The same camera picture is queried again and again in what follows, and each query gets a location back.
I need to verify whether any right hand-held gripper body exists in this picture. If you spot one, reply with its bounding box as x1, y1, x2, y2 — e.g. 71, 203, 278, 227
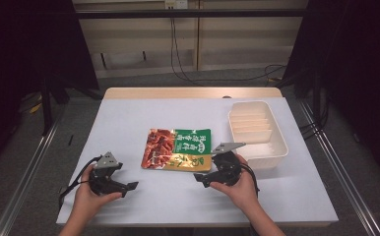
201, 142, 247, 189

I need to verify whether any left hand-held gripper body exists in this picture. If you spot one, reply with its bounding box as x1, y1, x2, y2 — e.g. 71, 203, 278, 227
88, 150, 129, 199

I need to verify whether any green and red snack packet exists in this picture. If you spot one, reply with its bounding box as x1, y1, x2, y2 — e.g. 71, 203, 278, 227
141, 128, 213, 173

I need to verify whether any white plastic divided bin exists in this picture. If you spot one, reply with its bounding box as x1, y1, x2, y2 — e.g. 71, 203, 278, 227
227, 100, 289, 170

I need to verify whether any person's left hand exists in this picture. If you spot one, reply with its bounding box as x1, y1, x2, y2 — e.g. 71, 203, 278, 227
71, 163, 123, 218

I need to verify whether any person's right hand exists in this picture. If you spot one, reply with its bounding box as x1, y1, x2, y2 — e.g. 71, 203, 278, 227
209, 153, 261, 215

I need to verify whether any white table mat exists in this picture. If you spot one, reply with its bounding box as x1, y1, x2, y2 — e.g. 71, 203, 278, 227
56, 96, 340, 227

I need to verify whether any black metal stand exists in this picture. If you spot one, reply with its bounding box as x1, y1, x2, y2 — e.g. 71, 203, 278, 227
36, 70, 103, 137
281, 70, 330, 141

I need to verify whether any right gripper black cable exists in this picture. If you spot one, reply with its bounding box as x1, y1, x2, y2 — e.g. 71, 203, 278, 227
238, 161, 261, 198

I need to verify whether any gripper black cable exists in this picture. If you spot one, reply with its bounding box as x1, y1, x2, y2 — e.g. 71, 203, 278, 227
238, 161, 261, 198
58, 155, 102, 208

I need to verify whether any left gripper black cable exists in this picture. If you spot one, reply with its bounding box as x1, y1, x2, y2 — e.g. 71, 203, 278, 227
58, 155, 102, 208

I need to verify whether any aluminium floor rail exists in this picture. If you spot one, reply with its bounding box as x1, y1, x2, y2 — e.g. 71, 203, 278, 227
297, 99, 380, 236
0, 114, 65, 236

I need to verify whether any black wall cable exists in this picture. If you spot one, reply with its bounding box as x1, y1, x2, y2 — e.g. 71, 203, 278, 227
169, 18, 287, 87

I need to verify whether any white wall socket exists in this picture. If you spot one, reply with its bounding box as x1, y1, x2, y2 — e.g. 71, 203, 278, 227
164, 0, 189, 10

